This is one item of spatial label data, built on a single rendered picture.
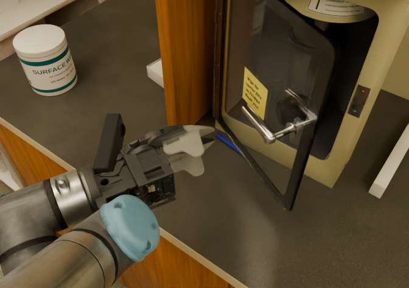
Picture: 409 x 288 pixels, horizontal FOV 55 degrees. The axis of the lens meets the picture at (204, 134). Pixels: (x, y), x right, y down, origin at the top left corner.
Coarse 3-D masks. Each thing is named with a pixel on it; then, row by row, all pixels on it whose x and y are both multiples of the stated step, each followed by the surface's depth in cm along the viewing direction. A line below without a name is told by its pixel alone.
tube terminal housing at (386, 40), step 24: (360, 0) 59; (384, 0) 57; (408, 0) 55; (384, 24) 59; (408, 24) 67; (384, 48) 61; (360, 72) 66; (384, 72) 70; (216, 120) 99; (360, 120) 72; (336, 144) 80; (312, 168) 88; (336, 168) 84
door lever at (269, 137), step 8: (248, 104) 68; (248, 112) 67; (248, 120) 68; (256, 120) 66; (256, 128) 66; (264, 128) 64; (288, 128) 65; (264, 136) 64; (272, 136) 63; (280, 136) 64
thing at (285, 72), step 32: (224, 0) 71; (256, 0) 62; (224, 32) 76; (256, 32) 65; (288, 32) 57; (320, 32) 51; (224, 64) 81; (256, 64) 69; (288, 64) 60; (320, 64) 53; (224, 96) 86; (288, 96) 63; (320, 96) 55; (224, 128) 93; (256, 160) 83; (288, 160) 70; (288, 192) 74
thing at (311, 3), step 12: (288, 0) 70; (300, 0) 67; (312, 0) 66; (324, 0) 65; (336, 0) 64; (300, 12) 68; (312, 12) 66; (324, 12) 65; (336, 12) 65; (348, 12) 65; (360, 12) 65; (372, 12) 67
